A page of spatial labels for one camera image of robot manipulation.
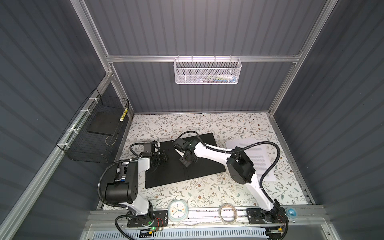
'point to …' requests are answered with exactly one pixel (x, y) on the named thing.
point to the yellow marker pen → (124, 114)
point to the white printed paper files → (259, 155)
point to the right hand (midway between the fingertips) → (189, 162)
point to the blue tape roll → (291, 213)
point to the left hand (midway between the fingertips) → (167, 156)
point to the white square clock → (178, 210)
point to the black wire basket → (94, 133)
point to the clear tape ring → (235, 215)
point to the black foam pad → (106, 122)
